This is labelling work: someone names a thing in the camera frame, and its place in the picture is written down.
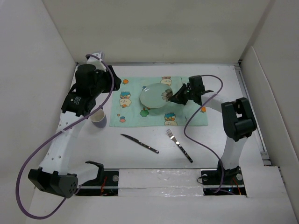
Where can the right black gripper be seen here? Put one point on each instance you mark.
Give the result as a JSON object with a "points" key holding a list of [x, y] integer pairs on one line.
{"points": [[177, 97]]}

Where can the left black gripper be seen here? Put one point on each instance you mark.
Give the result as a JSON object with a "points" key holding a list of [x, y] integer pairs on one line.
{"points": [[106, 74]]}

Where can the green floral plate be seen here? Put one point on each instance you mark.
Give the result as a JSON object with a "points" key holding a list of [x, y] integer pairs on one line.
{"points": [[156, 95]]}

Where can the green cartoon placemat cloth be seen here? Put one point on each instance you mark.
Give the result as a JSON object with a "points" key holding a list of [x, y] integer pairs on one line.
{"points": [[128, 111]]}

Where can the purple mug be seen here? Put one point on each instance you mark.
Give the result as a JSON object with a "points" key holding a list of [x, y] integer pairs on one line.
{"points": [[99, 119]]}

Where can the black handled fork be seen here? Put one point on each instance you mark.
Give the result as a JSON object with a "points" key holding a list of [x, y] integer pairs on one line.
{"points": [[173, 138]]}

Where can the black handled knife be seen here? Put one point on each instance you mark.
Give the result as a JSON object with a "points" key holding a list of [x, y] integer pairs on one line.
{"points": [[140, 143]]}

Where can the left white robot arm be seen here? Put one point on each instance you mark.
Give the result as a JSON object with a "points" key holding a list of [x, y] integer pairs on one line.
{"points": [[90, 80]]}

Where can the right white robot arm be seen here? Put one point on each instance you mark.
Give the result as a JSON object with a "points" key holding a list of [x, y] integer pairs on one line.
{"points": [[237, 116]]}

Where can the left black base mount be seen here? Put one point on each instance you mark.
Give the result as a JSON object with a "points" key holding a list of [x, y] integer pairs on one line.
{"points": [[105, 185]]}

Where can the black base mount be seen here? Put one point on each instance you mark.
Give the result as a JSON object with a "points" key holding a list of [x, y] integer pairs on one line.
{"points": [[215, 183], [105, 185]]}

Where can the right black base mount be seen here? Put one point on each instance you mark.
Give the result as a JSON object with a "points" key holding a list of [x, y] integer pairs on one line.
{"points": [[215, 183]]}

